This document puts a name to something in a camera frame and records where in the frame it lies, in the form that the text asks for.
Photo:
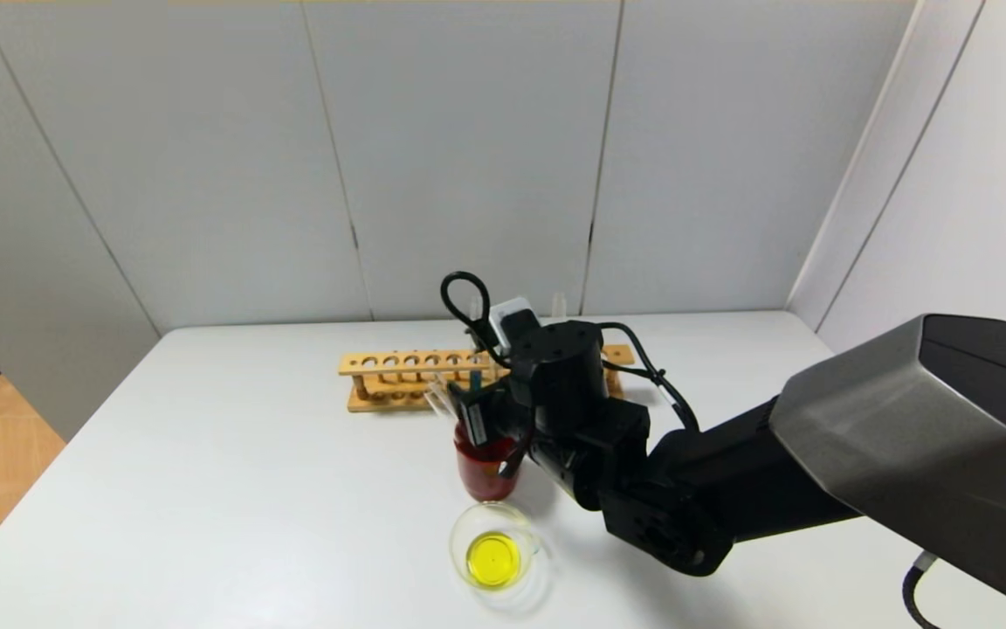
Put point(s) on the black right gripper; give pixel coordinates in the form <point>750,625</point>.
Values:
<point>478,420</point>

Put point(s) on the glass test tube red pigment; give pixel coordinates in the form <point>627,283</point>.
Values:
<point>559,306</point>

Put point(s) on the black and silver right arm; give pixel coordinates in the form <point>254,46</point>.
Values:
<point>730,489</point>

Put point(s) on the empty glass test tube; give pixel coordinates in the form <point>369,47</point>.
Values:
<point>435,400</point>
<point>446,391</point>

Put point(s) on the glass test tube blue pigment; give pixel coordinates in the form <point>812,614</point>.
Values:
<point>475,371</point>

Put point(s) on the wooden test tube rack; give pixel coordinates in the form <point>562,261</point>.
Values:
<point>398,362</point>

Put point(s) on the red plastic cup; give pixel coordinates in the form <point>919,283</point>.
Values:
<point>478,476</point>

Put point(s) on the clear glass dish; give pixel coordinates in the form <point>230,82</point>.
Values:
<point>494,559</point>

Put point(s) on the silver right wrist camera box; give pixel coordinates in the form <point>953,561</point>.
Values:
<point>510,316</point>

